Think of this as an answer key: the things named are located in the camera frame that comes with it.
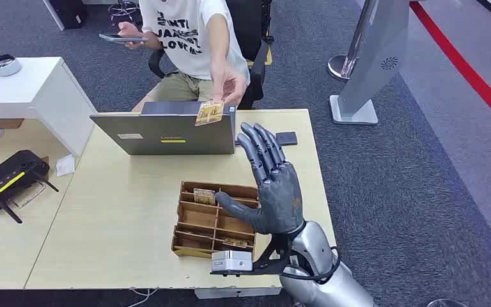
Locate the gold room key card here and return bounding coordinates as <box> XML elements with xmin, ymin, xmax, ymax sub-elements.
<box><xmin>192</xmin><ymin>188</ymin><xmax>217</xmax><ymax>207</ymax></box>
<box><xmin>222</xmin><ymin>237</ymin><xmax>249</xmax><ymax>249</ymax></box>

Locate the round grey rim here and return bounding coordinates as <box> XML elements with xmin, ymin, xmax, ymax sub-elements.
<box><xmin>425</xmin><ymin>298</ymin><xmax>471</xmax><ymax>307</ymax></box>

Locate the person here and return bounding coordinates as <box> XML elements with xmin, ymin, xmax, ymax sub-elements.
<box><xmin>116</xmin><ymin>0</ymin><xmax>274</xmax><ymax>113</ymax></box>

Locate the wooden compartment tray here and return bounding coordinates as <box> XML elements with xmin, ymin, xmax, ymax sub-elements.
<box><xmin>171</xmin><ymin>180</ymin><xmax>260</xmax><ymax>259</ymax></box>

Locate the white cable under desk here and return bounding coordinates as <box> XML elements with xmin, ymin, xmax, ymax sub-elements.
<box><xmin>127</xmin><ymin>288</ymin><xmax>158</xmax><ymax>307</ymax></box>

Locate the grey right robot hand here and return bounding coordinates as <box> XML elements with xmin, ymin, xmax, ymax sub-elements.
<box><xmin>215</xmin><ymin>122</ymin><xmax>306</xmax><ymax>237</ymax></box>

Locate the small black square device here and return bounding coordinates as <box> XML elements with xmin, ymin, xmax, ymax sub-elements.
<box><xmin>276</xmin><ymin>131</ymin><xmax>299</xmax><ymax>146</ymax></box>

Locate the person's right hand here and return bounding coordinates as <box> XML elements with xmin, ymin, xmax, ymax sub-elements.
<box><xmin>117</xmin><ymin>21</ymin><xmax>150</xmax><ymax>51</ymax></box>

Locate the round white and black container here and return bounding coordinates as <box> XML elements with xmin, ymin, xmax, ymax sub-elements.
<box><xmin>0</xmin><ymin>54</ymin><xmax>22</xmax><ymax>77</ymax></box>

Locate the dark smartphone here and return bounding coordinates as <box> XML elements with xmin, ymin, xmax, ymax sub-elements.
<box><xmin>98</xmin><ymin>33</ymin><xmax>149</xmax><ymax>44</ymax></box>

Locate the white paper slip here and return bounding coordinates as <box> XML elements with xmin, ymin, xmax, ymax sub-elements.
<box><xmin>55</xmin><ymin>154</ymin><xmax>76</xmax><ymax>178</ymax></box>

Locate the black office chair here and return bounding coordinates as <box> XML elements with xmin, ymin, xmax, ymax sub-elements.
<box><xmin>148</xmin><ymin>0</ymin><xmax>274</xmax><ymax>111</ymax></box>

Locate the chrome stool base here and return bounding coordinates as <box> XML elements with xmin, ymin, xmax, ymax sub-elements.
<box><xmin>107</xmin><ymin>0</ymin><xmax>141</xmax><ymax>26</ymax></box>

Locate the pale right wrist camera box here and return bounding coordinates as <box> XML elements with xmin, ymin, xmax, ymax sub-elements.
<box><xmin>210</xmin><ymin>249</ymin><xmax>254</xmax><ymax>273</ymax></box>

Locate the gold ID card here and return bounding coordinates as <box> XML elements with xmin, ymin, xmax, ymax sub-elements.
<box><xmin>194</xmin><ymin>100</ymin><xmax>225</xmax><ymax>127</ymax></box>

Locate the white under-desk bracket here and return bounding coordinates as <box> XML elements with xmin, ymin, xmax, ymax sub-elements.
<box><xmin>194</xmin><ymin>287</ymin><xmax>282</xmax><ymax>300</ymax></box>

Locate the black cabinet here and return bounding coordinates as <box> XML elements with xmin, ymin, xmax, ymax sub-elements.
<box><xmin>48</xmin><ymin>0</ymin><xmax>89</xmax><ymax>31</ymax></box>

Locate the person's left hand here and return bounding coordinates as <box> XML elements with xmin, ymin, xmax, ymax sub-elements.
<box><xmin>209</xmin><ymin>63</ymin><xmax>249</xmax><ymax>107</ymax></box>

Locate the chrome stanchion post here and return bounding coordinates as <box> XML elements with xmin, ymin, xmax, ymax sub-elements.
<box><xmin>327</xmin><ymin>0</ymin><xmax>378</xmax><ymax>82</ymax></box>

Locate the white side table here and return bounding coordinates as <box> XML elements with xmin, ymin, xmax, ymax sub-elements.
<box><xmin>0</xmin><ymin>56</ymin><xmax>98</xmax><ymax>157</ymax></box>

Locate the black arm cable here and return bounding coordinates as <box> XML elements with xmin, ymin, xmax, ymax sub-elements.
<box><xmin>279</xmin><ymin>246</ymin><xmax>342</xmax><ymax>282</ymax></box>

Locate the clear phone case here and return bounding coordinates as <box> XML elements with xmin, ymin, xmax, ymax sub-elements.
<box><xmin>10</xmin><ymin>181</ymin><xmax>47</xmax><ymax>209</ymax></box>

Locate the grey laptop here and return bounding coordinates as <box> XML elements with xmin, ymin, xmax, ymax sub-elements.
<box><xmin>90</xmin><ymin>100</ymin><xmax>237</xmax><ymax>156</ymax></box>

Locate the black router with antennas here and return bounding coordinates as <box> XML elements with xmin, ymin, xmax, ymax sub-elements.
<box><xmin>0</xmin><ymin>149</ymin><xmax>60</xmax><ymax>224</ymax></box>

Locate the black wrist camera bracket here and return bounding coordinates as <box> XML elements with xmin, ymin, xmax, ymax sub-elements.
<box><xmin>210</xmin><ymin>232</ymin><xmax>293</xmax><ymax>278</ymax></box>

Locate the silver kiosk stand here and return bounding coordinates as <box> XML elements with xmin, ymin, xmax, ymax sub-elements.
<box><xmin>329</xmin><ymin>0</ymin><xmax>412</xmax><ymax>126</ymax></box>

